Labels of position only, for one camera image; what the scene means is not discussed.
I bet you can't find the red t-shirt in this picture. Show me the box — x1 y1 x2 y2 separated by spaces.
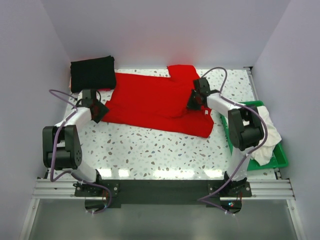
102 64 214 138

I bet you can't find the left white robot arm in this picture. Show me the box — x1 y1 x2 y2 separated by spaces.
42 89 109 196

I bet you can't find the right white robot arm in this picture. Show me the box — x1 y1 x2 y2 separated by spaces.
187 77 266 197

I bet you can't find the folded black t-shirt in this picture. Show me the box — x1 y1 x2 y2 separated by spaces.
70 55 117 93

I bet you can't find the white t-shirt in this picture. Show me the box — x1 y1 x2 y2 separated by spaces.
251 105 282 166

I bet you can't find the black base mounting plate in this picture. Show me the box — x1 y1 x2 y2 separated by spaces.
73 179 252 213

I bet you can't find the green plastic bin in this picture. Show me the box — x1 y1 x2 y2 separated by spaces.
219 100 290 171

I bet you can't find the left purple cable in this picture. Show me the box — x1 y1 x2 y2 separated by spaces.
48 89 112 215

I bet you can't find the aluminium frame rail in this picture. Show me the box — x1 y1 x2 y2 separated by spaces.
32 179 296 200

